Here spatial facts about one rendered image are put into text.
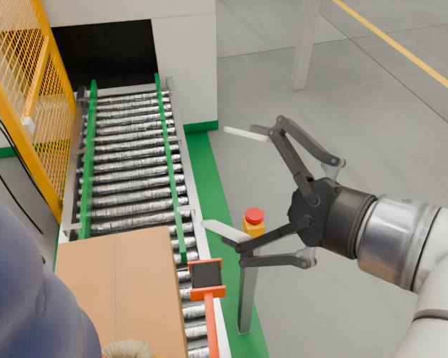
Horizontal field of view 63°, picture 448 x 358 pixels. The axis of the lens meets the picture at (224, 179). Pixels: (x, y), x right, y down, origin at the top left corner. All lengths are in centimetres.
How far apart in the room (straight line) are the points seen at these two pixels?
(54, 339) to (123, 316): 89
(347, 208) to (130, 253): 105
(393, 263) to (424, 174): 293
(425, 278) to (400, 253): 3
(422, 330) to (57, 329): 31
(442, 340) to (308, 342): 192
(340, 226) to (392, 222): 5
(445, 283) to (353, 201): 11
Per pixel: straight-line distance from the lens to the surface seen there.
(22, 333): 35
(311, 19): 357
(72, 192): 213
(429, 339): 34
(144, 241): 138
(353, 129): 351
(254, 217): 130
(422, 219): 38
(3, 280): 29
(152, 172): 219
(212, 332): 88
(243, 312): 195
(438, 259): 37
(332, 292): 240
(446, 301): 35
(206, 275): 92
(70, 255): 142
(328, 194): 43
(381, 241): 38
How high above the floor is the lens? 207
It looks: 46 degrees down
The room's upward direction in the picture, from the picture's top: straight up
